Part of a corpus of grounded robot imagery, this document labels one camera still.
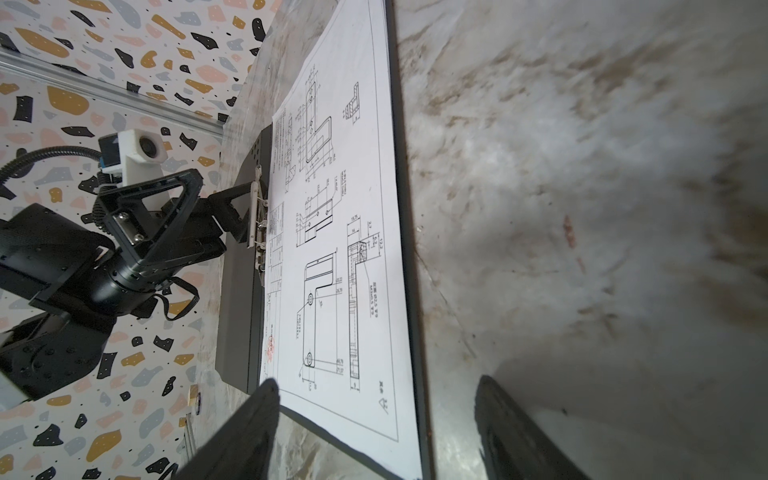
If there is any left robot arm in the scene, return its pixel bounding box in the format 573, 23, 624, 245
1, 169, 259, 410

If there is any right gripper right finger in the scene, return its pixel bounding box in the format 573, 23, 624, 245
474, 375, 587, 479

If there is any printed paper sheet with diagram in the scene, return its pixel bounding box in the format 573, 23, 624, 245
260, 1, 423, 479

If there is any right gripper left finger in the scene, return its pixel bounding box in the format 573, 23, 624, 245
174, 378, 280, 479

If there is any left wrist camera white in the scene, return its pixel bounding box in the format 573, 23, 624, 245
98, 129, 168, 187

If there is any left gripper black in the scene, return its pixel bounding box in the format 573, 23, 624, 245
89, 169, 264, 312

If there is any orange folder black inside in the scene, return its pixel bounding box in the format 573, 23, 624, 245
216, 1, 433, 479

